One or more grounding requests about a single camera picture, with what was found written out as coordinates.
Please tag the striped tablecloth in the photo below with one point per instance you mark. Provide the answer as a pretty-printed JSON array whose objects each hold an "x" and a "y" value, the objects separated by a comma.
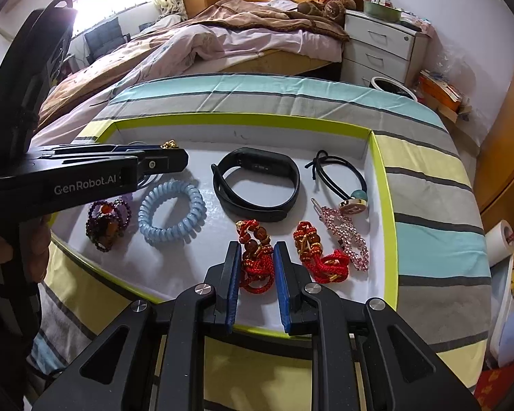
[{"x": 432, "y": 239}]

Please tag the white paper roll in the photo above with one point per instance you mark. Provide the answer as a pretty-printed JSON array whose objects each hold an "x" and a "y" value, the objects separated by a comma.
[{"x": 497, "y": 242}]

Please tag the white drawer nightstand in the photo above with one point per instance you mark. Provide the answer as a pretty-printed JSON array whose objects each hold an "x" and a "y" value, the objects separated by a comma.
[{"x": 381, "y": 47}]

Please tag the white trash can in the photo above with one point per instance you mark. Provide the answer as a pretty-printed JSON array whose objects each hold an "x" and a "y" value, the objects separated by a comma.
[{"x": 394, "y": 87}]

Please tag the black wristband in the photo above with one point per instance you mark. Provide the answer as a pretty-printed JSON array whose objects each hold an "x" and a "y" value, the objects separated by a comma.
[{"x": 248, "y": 212}]

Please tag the black office chair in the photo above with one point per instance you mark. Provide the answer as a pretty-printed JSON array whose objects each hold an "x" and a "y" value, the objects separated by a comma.
[{"x": 105, "y": 36}]

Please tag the bed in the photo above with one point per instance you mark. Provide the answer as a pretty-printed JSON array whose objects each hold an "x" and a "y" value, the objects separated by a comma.
[{"x": 257, "y": 58}]

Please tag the person's left hand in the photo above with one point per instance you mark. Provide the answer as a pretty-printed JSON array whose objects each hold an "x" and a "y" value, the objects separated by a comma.
[{"x": 36, "y": 248}]

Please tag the green basin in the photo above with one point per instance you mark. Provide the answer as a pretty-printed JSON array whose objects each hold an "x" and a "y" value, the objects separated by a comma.
[{"x": 381, "y": 10}]

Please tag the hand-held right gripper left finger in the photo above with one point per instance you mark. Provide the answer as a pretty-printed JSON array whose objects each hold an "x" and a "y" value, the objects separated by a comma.
[{"x": 233, "y": 282}]

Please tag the pile of books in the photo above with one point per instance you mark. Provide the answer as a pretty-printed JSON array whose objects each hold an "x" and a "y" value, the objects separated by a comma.
[{"x": 439, "y": 92}]

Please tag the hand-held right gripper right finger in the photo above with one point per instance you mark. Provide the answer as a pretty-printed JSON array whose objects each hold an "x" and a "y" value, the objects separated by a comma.
[{"x": 282, "y": 282}]

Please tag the white tray with yellow-green rim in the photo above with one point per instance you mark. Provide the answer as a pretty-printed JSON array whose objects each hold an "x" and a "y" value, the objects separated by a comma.
[{"x": 188, "y": 257}]

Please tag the pink floral duvet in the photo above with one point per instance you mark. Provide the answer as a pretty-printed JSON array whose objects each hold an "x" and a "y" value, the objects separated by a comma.
[{"x": 248, "y": 38}]

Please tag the brown blanket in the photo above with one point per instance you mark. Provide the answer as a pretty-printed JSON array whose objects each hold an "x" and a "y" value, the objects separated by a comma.
[{"x": 240, "y": 13}]

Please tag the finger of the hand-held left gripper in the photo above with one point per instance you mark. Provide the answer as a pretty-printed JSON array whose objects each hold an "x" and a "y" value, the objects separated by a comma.
[
  {"x": 162, "y": 162},
  {"x": 111, "y": 150}
]

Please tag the wooden wardrobe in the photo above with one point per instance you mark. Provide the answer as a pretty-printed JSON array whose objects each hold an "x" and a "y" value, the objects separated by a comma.
[{"x": 505, "y": 137}]

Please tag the pink rhinestone hair clip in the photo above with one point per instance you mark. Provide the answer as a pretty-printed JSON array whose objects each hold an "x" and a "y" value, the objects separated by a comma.
[{"x": 347, "y": 231}]

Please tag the brown teddy bear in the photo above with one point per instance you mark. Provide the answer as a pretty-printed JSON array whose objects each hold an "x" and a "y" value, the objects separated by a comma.
[{"x": 330, "y": 6}]

